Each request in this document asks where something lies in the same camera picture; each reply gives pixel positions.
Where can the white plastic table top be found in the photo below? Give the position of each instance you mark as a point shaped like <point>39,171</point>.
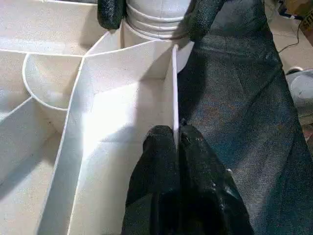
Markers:
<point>73,122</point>

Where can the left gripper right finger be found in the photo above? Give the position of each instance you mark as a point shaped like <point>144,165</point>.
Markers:
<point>210,196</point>

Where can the white plastic table leg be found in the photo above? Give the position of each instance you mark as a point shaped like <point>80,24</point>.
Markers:
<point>156,17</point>

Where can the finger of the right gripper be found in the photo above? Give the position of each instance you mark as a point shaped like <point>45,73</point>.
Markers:
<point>203,17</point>
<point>110,12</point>

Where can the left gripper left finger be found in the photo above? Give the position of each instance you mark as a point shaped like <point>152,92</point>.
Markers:
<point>154,186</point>

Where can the black plastic mat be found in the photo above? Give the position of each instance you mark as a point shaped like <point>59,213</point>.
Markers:
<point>234,122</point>

